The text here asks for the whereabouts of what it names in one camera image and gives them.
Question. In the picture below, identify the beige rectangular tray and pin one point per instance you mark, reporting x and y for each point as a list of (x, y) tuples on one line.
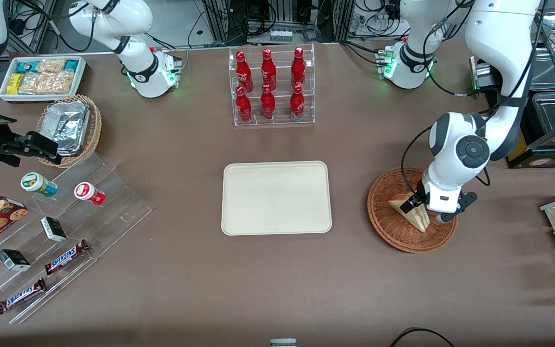
[(276, 197)]

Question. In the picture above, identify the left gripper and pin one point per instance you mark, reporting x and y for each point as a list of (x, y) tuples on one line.
[(417, 196)]

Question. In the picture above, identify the small grey object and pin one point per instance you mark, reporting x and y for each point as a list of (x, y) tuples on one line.
[(283, 342)]

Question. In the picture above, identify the white power strip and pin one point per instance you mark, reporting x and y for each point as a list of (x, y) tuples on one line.
[(280, 35)]

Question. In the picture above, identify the triangular sandwich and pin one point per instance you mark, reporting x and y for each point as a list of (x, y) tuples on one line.
[(418, 219)]

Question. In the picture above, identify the yellow snack pack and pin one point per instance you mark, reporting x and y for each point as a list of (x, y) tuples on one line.
[(15, 84)]

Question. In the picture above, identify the brown round wicker basket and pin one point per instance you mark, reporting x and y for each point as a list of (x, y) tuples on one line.
[(393, 226)]

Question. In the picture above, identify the stacked aluminium foil trays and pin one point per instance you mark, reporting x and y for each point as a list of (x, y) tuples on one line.
[(68, 125)]

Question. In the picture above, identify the teal snack pack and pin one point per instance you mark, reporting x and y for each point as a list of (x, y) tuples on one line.
[(25, 66), (71, 65)]

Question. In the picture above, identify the black hot food display case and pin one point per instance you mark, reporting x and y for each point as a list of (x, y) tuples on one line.
[(552, 111)]

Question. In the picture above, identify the red-lidded cup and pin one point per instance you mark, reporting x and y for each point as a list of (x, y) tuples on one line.
[(87, 193)]

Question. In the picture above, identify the small black box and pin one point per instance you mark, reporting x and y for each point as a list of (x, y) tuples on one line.
[(13, 260), (54, 229)]

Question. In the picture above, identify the green-lidded cup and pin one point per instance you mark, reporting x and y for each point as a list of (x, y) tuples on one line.
[(36, 183)]

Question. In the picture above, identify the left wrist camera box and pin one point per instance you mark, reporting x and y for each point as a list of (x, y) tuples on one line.
[(456, 207)]

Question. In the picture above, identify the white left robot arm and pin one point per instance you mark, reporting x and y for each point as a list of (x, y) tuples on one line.
[(489, 29)]

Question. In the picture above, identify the clear cracker bag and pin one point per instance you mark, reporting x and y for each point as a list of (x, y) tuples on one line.
[(52, 65), (48, 84)]

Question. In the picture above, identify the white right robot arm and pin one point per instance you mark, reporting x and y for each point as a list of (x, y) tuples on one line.
[(138, 72)]

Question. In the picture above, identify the clear acrylic bottle rack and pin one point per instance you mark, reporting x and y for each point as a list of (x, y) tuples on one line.
[(281, 53)]

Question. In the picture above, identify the white plastic snack bin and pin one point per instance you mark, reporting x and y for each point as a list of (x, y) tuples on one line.
[(81, 79)]

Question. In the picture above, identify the red cola bottle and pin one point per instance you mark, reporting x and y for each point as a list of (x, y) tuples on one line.
[(269, 71), (298, 68), (243, 105), (244, 72), (297, 102), (268, 103)]

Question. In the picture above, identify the clear acrylic stepped display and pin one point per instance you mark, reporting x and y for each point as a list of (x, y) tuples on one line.
[(113, 202)]

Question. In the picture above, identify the light wicker basket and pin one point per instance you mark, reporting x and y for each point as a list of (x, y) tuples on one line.
[(95, 130)]

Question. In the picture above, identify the snickers bar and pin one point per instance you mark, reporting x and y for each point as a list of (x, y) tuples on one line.
[(65, 258), (21, 296)]

